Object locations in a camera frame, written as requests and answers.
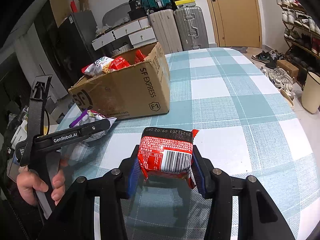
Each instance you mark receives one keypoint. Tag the person's left hand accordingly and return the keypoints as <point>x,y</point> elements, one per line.
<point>31,185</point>

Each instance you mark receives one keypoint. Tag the crumpled plastic bag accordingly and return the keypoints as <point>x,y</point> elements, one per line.
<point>101,30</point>

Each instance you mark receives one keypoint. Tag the white drawer desk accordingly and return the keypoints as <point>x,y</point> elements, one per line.
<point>125,33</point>

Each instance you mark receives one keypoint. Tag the beige slipper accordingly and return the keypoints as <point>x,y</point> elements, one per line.
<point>287,95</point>

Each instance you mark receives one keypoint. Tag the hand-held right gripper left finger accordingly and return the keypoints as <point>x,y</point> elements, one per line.
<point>133,177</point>

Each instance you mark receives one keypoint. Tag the brown cardboard box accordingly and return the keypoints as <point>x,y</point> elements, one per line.
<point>125,92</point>

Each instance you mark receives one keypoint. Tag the red wafer packet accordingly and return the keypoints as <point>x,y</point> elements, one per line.
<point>165,152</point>
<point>139,56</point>

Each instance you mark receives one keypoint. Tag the beige suitcase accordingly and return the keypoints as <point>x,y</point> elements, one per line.
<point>165,31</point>

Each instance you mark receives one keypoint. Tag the purple snack bag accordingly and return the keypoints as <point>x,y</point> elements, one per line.
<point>95,116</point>

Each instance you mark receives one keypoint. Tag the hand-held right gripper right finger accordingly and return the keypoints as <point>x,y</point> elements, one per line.
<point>199,177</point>

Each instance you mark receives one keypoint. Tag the wooden door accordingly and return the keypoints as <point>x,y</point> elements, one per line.
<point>235,12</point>

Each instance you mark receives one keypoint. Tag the black basket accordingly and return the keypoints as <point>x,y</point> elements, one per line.
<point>137,13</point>

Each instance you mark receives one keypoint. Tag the cream trash bin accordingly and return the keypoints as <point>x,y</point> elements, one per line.
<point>311,92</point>

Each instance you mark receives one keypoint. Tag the woven laundry basket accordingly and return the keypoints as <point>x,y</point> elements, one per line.
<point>123,47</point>

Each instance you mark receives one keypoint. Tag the pile of loose sneakers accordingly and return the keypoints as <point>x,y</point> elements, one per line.
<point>277,76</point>

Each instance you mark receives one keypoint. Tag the shelved shoe collection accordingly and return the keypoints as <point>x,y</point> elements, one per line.
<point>295,17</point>

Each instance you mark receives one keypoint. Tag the black printed box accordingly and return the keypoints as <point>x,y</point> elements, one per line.
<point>135,3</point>

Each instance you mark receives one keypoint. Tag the brown paper bag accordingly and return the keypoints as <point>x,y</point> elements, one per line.
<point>83,3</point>

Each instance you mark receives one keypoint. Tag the grey oval tray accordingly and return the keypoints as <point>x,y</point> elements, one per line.
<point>116,15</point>

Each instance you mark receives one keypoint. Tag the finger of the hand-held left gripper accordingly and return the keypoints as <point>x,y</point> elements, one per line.
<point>36,115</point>
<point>98,127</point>

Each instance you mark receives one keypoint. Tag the dark wardrobe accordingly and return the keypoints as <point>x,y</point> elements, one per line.
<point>47,37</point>

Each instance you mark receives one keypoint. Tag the small cardboard box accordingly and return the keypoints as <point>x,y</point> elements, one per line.
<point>287,68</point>

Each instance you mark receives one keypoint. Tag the dark grey refrigerator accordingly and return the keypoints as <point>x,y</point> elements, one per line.
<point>77,35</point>

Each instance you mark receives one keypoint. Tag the brown cardboard panel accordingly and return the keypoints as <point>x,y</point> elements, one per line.
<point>58,8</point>

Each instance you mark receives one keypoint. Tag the silver suitcase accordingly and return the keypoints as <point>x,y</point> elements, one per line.
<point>191,27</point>

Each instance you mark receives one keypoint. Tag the noodle print snack bag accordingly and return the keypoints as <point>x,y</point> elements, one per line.
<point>98,66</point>

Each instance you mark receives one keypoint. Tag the red chip bag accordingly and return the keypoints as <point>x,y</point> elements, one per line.
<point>120,63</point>

